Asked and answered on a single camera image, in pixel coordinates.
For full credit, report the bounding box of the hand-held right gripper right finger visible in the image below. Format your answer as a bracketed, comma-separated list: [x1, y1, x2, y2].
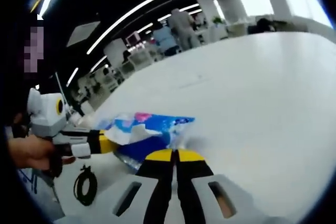
[175, 149, 260, 224]

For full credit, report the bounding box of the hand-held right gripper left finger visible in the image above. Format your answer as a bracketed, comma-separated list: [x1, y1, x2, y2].
[99, 149, 176, 224]

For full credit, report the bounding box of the black cable coil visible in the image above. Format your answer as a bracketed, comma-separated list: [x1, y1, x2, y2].
[73, 165, 98, 207]

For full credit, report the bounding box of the blue flower-print tissue pack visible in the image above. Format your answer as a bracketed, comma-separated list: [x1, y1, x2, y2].
[99, 112, 196, 170]

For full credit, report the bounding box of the person's left hand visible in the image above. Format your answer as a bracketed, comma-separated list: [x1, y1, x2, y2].
[7, 134, 76, 172]

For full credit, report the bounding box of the hanging white screen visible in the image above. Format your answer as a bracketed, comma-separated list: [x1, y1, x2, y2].
[66, 20, 102, 48]

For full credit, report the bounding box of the white table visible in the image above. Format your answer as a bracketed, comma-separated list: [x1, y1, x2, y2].
[52, 31, 336, 224]

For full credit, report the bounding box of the pink-framed monitor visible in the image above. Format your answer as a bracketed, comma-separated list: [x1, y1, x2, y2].
[125, 31, 140, 47]

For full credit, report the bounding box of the white background desk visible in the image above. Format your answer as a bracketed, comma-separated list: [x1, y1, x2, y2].
[199, 22, 253, 45]

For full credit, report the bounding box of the black office chair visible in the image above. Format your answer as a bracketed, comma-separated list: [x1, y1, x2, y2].
[256, 18, 277, 34]

